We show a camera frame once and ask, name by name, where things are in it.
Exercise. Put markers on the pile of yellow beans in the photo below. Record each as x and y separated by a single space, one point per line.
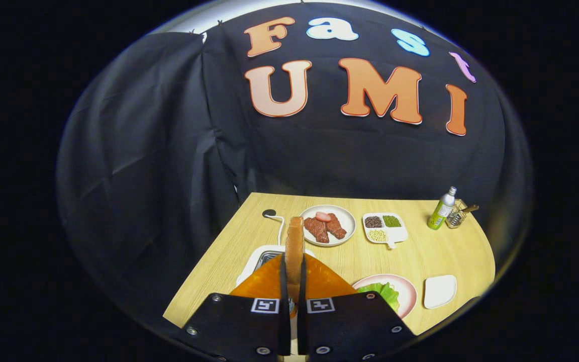
377 235

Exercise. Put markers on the green bottle with silver cap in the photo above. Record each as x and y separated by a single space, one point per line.
440 211

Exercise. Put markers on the toasted bread slice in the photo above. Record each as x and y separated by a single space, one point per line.
294 246

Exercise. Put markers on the pile of green beans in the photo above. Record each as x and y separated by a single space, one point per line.
391 221

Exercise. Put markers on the white toaster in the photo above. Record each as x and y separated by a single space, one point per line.
249 266

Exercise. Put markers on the green lettuce leaf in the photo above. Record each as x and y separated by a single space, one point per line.
382 294

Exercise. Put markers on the pink sausage slice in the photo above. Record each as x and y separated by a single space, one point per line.
323 216

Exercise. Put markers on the white square plate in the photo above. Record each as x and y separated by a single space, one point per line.
440 291

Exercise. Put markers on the black backdrop cloth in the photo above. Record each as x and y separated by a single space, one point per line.
319 161

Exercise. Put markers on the pile of dark beans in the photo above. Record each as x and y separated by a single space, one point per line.
373 221

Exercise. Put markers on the brown meat slice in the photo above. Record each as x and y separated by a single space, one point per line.
317 230
336 227

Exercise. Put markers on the white round plate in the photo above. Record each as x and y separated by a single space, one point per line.
342 213

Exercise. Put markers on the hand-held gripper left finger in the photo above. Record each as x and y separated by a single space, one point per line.
284 286

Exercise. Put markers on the black table grommet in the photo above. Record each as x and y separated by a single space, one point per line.
269 212

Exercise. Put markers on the pink plate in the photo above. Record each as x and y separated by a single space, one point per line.
405 291

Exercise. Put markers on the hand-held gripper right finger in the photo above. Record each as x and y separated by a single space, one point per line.
302 286

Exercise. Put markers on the white divided dish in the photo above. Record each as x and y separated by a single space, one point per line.
397 234

